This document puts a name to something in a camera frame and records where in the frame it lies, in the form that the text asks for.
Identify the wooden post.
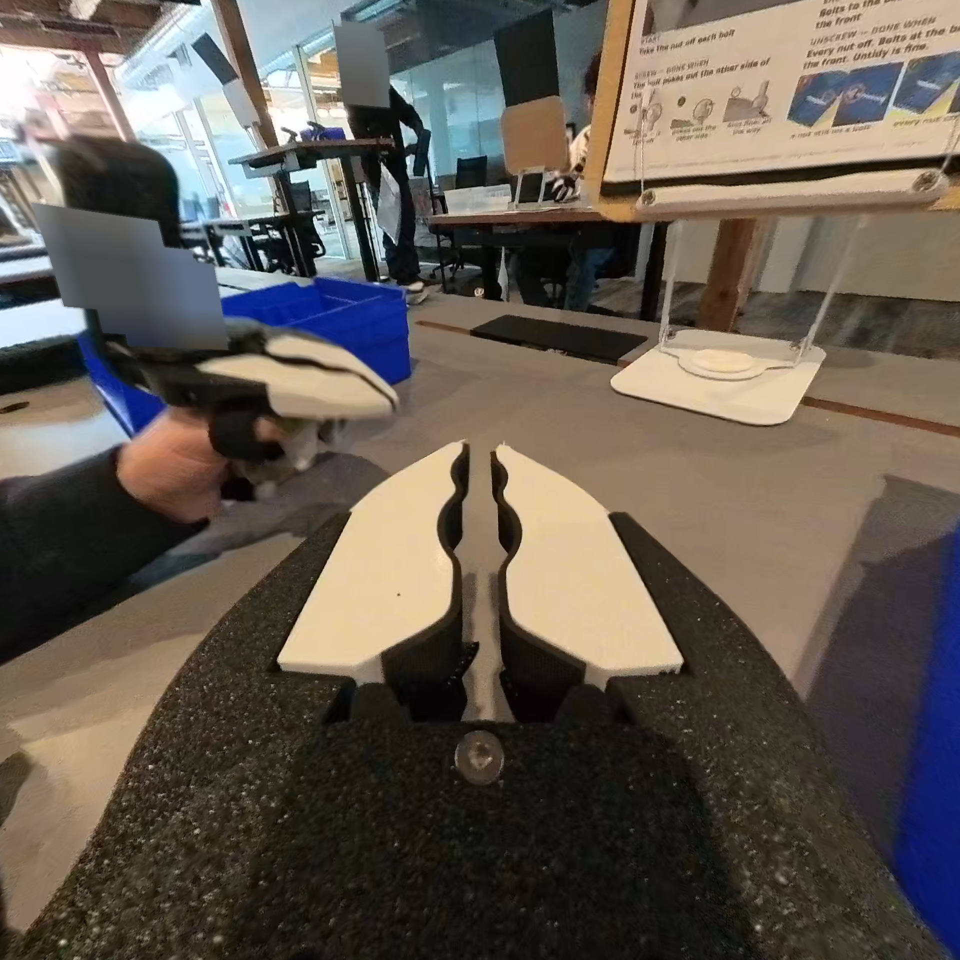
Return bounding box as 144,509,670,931
703,217,768,333

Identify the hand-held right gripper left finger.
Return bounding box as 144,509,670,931
277,441,480,721

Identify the tan cardboard panel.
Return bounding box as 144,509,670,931
500,96,569,179

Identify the black foam pad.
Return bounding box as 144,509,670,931
0,337,90,396

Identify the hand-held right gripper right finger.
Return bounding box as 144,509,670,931
491,442,685,723

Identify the black panel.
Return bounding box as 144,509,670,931
492,9,561,110

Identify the person's left hand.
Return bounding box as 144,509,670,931
116,408,290,526

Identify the long wooden-edged desk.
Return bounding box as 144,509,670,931
426,206,670,324

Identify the black rubber mat strip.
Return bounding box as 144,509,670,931
470,315,650,365

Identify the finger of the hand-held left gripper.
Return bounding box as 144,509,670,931
196,351,400,420
264,332,384,387

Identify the clear plastic box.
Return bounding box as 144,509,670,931
442,185,519,216

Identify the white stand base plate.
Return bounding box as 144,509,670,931
611,168,960,426

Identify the instruction sheet on stand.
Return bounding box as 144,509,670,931
581,0,960,225

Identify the blue plastic bin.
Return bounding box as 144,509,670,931
806,472,960,960
78,276,414,438

